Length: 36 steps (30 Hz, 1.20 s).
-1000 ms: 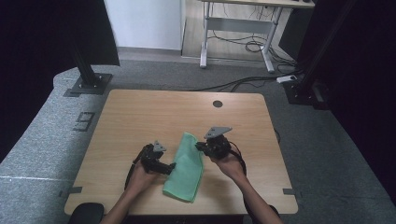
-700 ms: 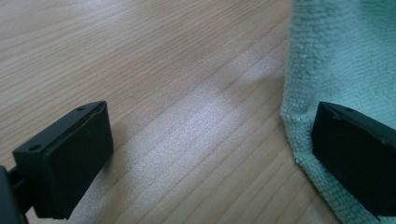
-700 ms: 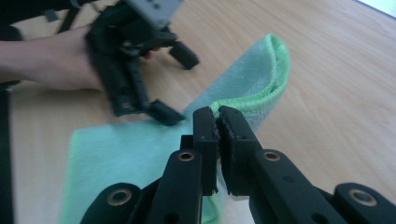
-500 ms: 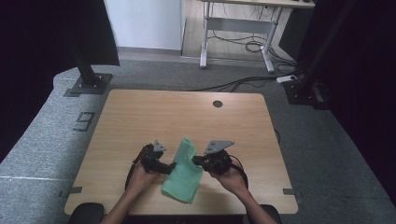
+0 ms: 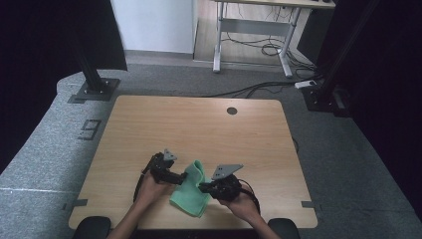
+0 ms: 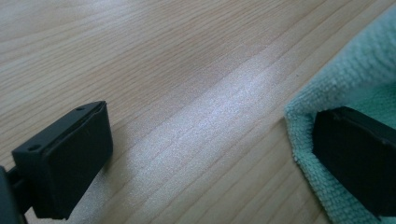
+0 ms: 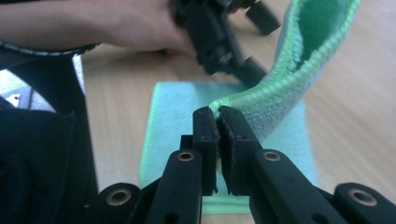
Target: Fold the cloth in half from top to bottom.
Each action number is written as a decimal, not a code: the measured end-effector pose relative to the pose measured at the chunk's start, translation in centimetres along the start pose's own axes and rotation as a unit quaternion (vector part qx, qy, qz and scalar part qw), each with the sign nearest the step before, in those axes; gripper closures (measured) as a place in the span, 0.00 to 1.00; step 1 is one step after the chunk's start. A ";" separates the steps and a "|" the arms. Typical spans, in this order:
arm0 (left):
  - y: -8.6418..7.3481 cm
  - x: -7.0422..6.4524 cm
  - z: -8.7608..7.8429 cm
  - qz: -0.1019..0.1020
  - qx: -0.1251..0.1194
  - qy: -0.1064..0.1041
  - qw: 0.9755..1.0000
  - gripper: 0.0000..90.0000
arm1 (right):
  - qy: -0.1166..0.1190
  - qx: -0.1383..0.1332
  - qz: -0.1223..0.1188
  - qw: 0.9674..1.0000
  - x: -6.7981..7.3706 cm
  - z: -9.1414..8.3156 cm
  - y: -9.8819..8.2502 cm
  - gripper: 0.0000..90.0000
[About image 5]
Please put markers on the black box under desk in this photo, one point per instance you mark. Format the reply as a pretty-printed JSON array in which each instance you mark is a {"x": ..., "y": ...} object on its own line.
[{"x": 312, "y": 33}]

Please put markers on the white metal desk frame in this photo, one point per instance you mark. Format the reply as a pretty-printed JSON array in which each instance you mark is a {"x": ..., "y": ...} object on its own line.
[{"x": 255, "y": 27}]

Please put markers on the person's left hand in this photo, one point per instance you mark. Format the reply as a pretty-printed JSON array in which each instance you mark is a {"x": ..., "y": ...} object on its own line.
[{"x": 151, "y": 191}]

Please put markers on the grey carpet mat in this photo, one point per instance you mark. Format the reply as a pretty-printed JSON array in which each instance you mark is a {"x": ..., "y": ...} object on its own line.
[{"x": 40, "y": 149}]

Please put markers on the person's right hand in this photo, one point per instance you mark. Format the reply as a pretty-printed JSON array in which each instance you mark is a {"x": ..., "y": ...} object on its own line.
[{"x": 244, "y": 207}]

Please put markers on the black metal stand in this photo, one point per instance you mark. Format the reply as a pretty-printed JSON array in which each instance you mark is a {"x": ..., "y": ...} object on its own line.
[
  {"x": 97, "y": 88},
  {"x": 326, "y": 99}
]

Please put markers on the dark round table grommet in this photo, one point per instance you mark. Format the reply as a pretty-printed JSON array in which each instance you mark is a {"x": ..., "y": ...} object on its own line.
[{"x": 232, "y": 111}]

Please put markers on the white power strip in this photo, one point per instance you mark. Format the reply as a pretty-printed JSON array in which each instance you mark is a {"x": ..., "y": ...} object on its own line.
[{"x": 305, "y": 84}]

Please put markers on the black curtain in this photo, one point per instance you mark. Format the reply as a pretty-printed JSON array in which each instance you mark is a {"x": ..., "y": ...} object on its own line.
[
  {"x": 391, "y": 83},
  {"x": 40, "y": 49}
]

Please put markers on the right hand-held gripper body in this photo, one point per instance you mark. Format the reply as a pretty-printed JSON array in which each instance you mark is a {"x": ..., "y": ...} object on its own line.
[{"x": 225, "y": 187}]

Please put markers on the black chair armrest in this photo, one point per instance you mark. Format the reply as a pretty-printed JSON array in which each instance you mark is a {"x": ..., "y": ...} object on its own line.
[
  {"x": 91, "y": 228},
  {"x": 286, "y": 228}
]

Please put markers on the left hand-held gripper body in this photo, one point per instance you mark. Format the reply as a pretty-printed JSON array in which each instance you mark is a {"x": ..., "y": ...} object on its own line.
[{"x": 162, "y": 167}]

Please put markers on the green cloth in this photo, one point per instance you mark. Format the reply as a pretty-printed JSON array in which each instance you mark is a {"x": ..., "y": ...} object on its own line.
[{"x": 190, "y": 195}]

